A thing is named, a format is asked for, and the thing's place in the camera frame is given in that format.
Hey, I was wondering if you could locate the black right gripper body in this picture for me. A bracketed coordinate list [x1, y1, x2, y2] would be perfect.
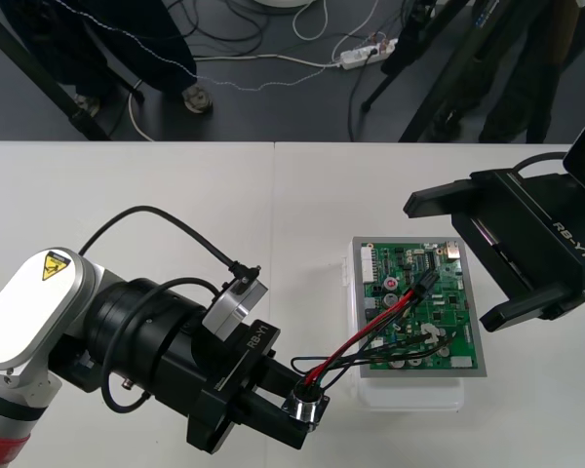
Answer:
[450, 167, 585, 300]

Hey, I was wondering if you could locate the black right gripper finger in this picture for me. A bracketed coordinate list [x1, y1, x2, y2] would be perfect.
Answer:
[478, 286, 585, 333]
[403, 176, 475, 219]

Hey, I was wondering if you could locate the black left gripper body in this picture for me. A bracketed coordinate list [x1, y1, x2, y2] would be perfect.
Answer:
[153, 319, 280, 455]

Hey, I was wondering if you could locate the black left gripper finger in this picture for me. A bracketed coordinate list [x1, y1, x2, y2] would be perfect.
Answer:
[254, 358, 306, 399]
[226, 391, 308, 450]

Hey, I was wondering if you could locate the red black green cable bundle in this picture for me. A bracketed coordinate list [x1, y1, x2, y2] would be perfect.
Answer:
[285, 270, 462, 433]

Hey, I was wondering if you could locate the black tripod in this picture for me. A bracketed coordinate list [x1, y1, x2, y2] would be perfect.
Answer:
[362, 0, 498, 143]
[0, 0, 147, 142]

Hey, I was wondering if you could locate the person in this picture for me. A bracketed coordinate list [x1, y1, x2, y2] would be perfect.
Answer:
[431, 0, 571, 144]
[17, 0, 215, 118]

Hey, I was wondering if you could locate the black right camera cable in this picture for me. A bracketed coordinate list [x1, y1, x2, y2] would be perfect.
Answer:
[515, 151, 569, 179]

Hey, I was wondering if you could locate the black camera cable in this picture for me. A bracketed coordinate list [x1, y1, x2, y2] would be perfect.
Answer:
[77, 204, 262, 290]
[515, 151, 569, 179]

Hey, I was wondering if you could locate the green circuit board grey frame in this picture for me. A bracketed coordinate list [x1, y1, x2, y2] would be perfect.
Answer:
[351, 236, 488, 380]

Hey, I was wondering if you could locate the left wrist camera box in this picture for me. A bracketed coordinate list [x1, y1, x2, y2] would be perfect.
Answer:
[202, 278, 270, 338]

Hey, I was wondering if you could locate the white power strip with cord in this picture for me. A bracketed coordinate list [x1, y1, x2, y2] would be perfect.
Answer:
[194, 37, 400, 70]

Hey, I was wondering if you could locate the black left camera cable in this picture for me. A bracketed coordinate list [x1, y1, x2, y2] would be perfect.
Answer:
[77, 204, 262, 290]

